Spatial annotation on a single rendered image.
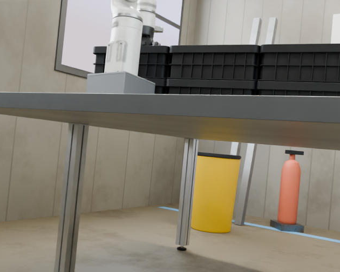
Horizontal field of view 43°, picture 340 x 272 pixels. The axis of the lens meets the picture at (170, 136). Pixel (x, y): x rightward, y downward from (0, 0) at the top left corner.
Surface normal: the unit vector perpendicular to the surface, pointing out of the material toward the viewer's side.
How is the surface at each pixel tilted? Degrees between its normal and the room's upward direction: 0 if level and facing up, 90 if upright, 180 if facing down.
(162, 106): 90
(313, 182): 90
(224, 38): 90
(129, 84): 90
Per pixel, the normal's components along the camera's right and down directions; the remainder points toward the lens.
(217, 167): -0.08, 0.02
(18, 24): 0.83, 0.07
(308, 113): -0.55, -0.07
